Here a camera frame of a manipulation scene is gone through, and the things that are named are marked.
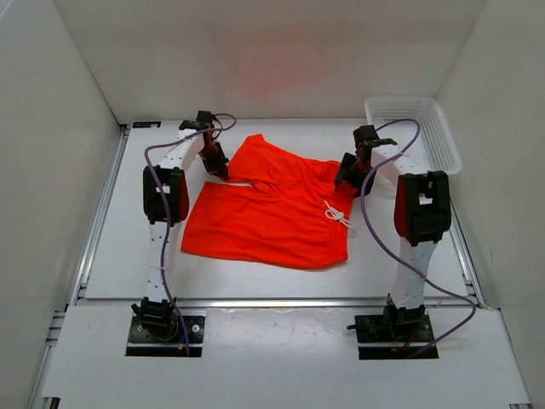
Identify right side aluminium rail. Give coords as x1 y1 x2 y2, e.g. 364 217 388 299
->
428 200 485 308

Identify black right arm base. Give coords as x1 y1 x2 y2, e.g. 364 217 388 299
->
347 299 439 360

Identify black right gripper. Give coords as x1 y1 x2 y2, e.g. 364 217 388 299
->
334 153 377 199

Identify left side aluminium rail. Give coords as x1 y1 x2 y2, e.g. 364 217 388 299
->
65 124 130 309

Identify white plastic mesh basket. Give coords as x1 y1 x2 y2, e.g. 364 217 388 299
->
364 96 462 175

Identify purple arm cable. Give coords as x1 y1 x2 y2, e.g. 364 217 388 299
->
359 118 477 359
144 112 238 357

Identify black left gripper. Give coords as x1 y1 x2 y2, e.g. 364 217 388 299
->
198 141 228 180

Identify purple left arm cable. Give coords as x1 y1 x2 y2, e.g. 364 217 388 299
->
144 112 238 357

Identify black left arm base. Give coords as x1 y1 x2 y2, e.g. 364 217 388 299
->
125 297 205 358

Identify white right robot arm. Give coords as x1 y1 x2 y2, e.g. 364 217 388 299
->
334 125 451 341

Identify black corner bracket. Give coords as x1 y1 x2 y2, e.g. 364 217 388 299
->
132 121 162 129

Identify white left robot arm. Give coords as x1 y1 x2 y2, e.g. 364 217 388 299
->
142 111 233 302

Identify orange shorts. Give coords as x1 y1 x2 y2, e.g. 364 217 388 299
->
181 134 355 270

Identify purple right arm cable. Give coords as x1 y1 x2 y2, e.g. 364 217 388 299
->
359 118 477 359

